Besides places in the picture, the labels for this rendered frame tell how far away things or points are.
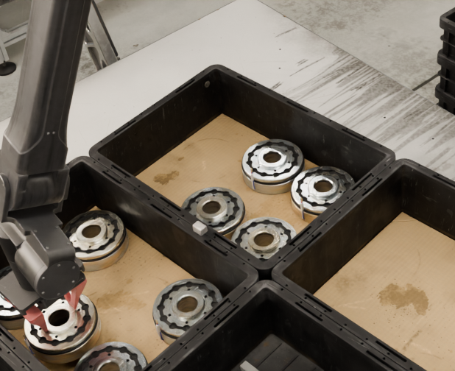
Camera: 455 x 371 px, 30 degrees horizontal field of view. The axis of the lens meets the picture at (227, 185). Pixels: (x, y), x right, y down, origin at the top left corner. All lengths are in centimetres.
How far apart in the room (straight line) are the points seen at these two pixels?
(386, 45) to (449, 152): 152
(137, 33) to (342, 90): 167
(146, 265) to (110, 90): 66
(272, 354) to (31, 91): 49
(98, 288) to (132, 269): 6
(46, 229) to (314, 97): 88
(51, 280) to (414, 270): 54
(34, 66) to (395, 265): 61
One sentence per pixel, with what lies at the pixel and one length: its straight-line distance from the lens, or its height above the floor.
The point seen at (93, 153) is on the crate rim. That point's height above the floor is 93.
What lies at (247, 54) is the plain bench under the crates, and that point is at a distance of 191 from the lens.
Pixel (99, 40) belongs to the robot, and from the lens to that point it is 209.
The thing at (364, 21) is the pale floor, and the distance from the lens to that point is 325.
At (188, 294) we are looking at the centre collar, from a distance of 121.
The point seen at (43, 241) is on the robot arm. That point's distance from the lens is 100.
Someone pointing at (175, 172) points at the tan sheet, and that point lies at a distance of 144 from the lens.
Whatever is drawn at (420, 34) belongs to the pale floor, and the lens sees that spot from 317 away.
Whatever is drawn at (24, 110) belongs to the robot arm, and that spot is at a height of 124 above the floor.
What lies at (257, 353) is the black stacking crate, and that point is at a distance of 118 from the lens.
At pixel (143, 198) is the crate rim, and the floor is 93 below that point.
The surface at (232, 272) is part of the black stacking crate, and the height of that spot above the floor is 91.
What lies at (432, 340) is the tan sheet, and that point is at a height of 83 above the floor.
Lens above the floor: 180
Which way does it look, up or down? 44 degrees down
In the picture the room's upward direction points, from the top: 9 degrees counter-clockwise
